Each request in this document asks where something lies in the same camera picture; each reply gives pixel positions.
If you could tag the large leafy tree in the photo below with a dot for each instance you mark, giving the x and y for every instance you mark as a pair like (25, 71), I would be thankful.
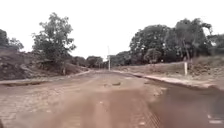
(53, 40)

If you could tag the brown brick paved road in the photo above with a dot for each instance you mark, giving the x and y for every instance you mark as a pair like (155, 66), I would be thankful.
(100, 106)

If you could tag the row of large trees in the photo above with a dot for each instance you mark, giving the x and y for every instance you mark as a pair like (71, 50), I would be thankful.
(160, 43)

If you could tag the thin pale pole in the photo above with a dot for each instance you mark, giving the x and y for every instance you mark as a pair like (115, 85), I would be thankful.
(108, 61)

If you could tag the earth bank with scrub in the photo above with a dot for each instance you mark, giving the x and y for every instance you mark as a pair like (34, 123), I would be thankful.
(20, 66)

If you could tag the short white post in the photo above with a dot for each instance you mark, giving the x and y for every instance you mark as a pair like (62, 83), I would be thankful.
(185, 68)

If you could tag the pale concrete kerb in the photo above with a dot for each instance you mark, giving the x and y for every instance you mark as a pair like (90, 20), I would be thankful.
(33, 81)
(166, 81)

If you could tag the grassy earth bank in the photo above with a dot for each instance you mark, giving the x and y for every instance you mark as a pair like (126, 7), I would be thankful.
(166, 69)

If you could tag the distant low trees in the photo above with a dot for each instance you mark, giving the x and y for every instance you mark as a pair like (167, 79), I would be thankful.
(90, 61)

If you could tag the clump of dark trees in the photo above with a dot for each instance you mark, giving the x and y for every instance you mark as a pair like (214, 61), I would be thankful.
(8, 41)

